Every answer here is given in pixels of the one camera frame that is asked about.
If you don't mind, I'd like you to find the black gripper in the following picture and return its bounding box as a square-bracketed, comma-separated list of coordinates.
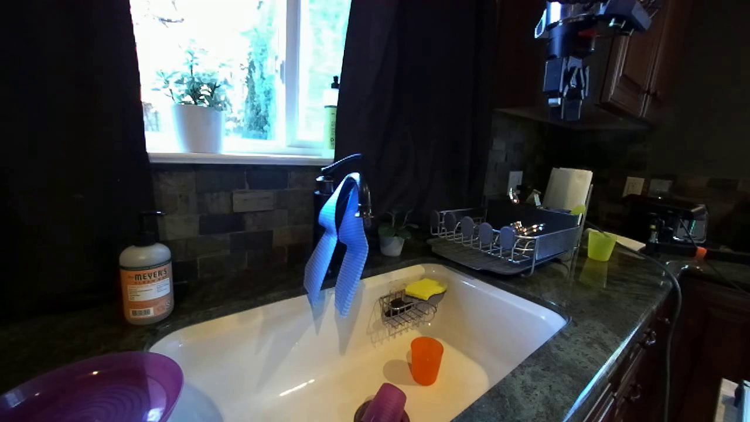
[539, 35, 595, 123]

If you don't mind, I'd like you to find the glass pot lid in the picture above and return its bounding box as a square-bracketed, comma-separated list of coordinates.
[490, 203, 577, 236]

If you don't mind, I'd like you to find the stainless steel dish rack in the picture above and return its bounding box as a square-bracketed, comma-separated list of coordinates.
[425, 201, 586, 279]

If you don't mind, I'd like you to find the blue dish cloth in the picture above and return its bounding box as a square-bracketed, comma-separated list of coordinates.
[302, 171, 372, 324]

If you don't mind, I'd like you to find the dark wooden upper cabinet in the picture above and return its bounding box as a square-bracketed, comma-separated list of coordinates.
[492, 0, 683, 133]

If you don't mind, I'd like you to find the dark wooden cabinet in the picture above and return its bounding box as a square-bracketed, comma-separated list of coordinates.
[578, 292, 683, 422]
[492, 0, 683, 133]

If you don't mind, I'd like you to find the white paper towel roll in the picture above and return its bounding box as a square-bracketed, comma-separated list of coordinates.
[540, 163, 598, 218]

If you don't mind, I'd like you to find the green plastic cup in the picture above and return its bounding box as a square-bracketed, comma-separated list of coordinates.
[584, 225, 621, 264]

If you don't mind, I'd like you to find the white flat item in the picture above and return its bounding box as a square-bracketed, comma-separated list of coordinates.
[612, 229, 649, 256]

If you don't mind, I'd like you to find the small plant in white pot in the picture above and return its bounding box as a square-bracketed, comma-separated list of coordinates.
[375, 209, 414, 260]

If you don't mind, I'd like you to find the white kitchen sink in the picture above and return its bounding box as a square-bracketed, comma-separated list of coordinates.
[147, 260, 568, 422]

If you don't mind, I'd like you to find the yellow sponge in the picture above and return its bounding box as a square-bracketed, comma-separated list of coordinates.
[401, 277, 449, 305]

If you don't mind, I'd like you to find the green bottle on windowsill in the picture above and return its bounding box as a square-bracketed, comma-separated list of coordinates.
[320, 72, 341, 153]

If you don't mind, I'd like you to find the black kitchen faucet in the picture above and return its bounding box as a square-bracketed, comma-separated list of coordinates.
[311, 153, 377, 285]

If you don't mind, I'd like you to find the black scrub pad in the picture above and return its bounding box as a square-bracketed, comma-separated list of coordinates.
[383, 292, 417, 315]

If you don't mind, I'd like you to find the dark wooden lower cabinet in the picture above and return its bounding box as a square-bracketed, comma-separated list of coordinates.
[578, 292, 683, 422]

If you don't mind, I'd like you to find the orange plastic cup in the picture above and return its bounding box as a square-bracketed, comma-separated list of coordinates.
[408, 335, 447, 388]

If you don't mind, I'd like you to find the bright window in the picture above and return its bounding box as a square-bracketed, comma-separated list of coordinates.
[125, 0, 353, 161]

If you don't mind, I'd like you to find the white cloth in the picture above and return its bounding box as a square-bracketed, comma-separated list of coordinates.
[713, 378, 750, 422]

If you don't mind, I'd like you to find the purple plastic cup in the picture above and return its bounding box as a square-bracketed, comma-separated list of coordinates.
[350, 382, 411, 422]

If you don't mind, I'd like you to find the large plant in white pot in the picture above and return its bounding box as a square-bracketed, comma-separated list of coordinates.
[151, 47, 239, 154]

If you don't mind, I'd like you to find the soap bottle with orange label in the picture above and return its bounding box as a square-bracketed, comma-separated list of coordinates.
[116, 209, 175, 328]

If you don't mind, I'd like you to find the purple plastic bowl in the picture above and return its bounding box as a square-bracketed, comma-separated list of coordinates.
[0, 348, 186, 422]

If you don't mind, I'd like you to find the white wall outlet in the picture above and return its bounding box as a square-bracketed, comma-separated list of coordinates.
[621, 172, 649, 198]
[646, 176, 674, 198]
[505, 168, 526, 198]

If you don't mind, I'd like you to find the black cable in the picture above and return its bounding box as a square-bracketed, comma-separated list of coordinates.
[655, 257, 693, 422]

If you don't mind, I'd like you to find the wire sponge caddy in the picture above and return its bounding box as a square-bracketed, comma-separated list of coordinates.
[364, 284, 449, 342]

